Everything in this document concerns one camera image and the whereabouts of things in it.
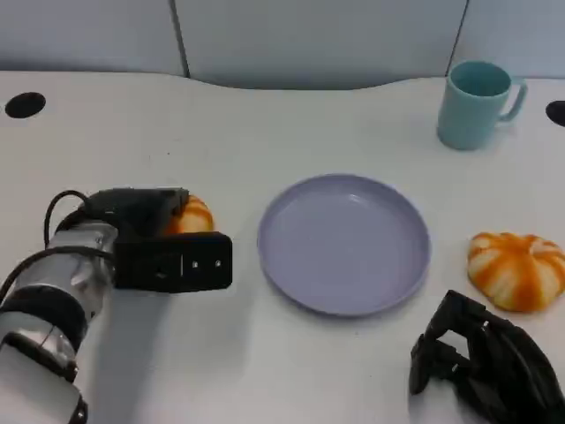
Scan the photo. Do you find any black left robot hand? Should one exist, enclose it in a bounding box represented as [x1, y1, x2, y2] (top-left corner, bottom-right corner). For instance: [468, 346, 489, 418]
[83, 187, 190, 242]

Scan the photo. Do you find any pale green mug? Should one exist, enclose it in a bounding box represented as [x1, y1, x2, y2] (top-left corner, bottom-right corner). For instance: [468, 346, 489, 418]
[436, 60, 529, 151]

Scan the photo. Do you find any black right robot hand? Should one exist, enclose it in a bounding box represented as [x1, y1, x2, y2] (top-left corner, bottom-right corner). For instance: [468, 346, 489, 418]
[408, 290, 565, 424]

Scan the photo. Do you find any black round table grommet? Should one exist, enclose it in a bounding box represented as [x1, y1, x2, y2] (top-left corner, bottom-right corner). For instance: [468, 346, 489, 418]
[4, 91, 47, 119]
[545, 99, 565, 126]

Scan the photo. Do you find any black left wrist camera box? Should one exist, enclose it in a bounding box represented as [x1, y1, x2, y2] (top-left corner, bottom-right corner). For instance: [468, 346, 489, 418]
[112, 231, 234, 296]

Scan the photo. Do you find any orange white toy bread roll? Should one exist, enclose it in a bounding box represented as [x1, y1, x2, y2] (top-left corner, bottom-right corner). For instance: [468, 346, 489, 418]
[467, 231, 565, 314]
[162, 193, 215, 236]

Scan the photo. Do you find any lilac plate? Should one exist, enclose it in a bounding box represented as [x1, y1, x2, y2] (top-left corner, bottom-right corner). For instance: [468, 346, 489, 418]
[257, 173, 432, 318]

